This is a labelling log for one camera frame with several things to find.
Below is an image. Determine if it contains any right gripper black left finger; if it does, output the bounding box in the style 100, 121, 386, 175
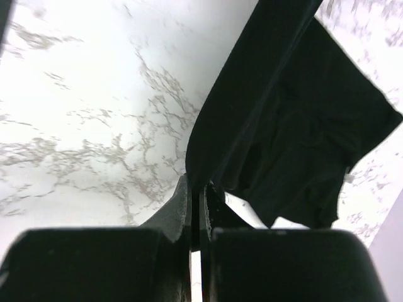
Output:
1, 176, 191, 301

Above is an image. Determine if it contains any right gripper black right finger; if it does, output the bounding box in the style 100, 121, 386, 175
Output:
198, 185, 387, 302

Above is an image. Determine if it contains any black t shirt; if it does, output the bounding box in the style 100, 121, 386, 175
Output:
185, 1, 402, 229

